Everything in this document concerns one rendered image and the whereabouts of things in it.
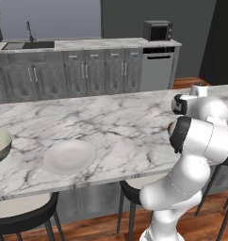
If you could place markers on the white round plate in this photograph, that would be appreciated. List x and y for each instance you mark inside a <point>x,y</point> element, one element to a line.
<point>69,156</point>

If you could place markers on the reddish brown fruit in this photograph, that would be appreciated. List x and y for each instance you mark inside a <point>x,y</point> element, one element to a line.
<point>170,126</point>

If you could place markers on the dark tall cabinet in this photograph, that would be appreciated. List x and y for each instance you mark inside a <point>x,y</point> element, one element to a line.
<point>220,40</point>

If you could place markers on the pale green bowl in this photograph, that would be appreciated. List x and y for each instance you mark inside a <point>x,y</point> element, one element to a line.
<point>3,145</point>

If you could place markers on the grey cupboard run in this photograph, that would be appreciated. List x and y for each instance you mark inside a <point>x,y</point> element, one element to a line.
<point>72,73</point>

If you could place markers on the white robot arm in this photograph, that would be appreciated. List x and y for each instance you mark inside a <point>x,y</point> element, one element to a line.
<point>194,175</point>

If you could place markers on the black stool with pale seat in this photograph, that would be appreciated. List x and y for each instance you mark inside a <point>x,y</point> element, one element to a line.
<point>21,211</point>
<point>227,200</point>
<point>131,188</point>

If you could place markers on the black microwave oven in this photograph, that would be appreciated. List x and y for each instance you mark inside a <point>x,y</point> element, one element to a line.
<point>157,30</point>

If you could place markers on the dark sink basin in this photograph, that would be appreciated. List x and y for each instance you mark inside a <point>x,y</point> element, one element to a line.
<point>29,45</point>

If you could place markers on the grey dishwasher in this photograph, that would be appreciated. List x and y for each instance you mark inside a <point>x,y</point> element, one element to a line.
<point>156,70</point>

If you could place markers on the grey island counter base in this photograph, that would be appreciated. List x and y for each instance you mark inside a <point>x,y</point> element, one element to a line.
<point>94,199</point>

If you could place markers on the black tap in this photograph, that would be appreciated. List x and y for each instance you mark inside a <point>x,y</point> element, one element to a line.
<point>30,31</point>

